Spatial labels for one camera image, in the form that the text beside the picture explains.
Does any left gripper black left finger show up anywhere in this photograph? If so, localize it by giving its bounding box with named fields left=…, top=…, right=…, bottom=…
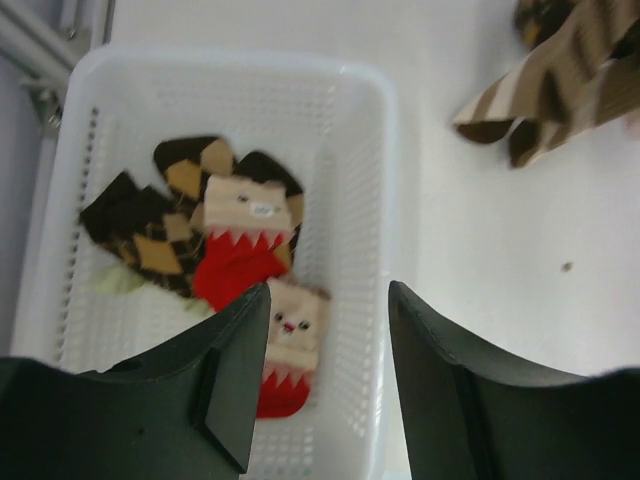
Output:
left=1, top=284, right=270, bottom=479

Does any brown argyle sock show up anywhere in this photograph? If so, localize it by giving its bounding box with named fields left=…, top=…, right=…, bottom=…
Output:
left=153, top=136, right=305, bottom=266
left=79, top=171, right=205, bottom=299

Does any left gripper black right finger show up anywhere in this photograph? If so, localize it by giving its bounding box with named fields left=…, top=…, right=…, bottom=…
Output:
left=388, top=281, right=639, bottom=479

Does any aluminium side rail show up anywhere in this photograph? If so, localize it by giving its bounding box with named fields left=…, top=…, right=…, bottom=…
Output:
left=0, top=0, right=119, bottom=136

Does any red beige animal sock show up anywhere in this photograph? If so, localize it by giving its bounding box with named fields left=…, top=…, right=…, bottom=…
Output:
left=256, top=278, right=331, bottom=419
left=193, top=176, right=294, bottom=312

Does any white plastic basket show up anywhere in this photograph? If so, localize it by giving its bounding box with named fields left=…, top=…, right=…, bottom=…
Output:
left=10, top=46, right=398, bottom=479

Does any brown striped sock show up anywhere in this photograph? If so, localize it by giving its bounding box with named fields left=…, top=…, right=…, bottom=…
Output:
left=453, top=0, right=639, bottom=168

